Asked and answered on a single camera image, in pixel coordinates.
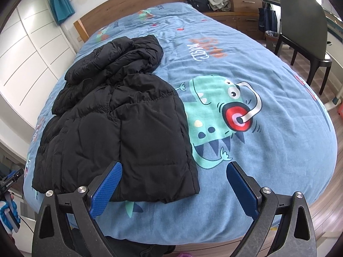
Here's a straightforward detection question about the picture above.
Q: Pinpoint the blue dinosaur print bedsheet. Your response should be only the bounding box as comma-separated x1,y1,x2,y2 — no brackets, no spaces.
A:
23,1,337,243

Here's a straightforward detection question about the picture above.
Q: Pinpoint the wooden dresser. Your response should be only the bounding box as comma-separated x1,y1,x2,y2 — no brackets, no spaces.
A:
201,0,268,40

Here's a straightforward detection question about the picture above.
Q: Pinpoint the glass desk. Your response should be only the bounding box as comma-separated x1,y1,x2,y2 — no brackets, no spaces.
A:
259,0,343,43

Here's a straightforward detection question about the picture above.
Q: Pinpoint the dark tote bag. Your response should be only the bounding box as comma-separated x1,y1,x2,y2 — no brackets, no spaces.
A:
259,3,278,31

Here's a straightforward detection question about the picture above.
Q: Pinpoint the white wardrobe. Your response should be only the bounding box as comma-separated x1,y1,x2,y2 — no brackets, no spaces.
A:
0,0,78,140

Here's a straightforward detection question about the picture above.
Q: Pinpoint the black chair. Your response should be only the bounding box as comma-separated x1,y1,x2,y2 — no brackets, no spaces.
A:
275,0,333,95

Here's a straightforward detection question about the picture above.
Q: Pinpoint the teal curtain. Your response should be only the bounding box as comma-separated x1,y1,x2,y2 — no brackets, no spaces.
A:
46,0,75,26

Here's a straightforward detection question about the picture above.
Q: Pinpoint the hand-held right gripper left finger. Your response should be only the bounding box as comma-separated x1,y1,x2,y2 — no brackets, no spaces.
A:
32,161,123,257

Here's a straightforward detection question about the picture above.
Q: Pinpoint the wire waste bin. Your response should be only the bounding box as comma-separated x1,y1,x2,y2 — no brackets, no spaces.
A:
265,30,279,50

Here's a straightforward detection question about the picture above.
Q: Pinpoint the black puffer coat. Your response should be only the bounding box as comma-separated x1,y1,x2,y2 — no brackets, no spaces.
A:
32,36,200,202

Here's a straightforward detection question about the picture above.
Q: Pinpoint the wooden bed headboard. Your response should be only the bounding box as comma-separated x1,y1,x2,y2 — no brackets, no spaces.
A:
74,0,185,43

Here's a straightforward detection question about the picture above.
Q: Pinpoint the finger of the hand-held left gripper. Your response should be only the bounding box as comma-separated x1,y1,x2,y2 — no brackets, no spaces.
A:
0,168,24,193

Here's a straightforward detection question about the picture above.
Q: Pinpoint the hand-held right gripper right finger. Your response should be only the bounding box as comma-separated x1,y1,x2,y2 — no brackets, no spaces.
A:
226,161,318,257

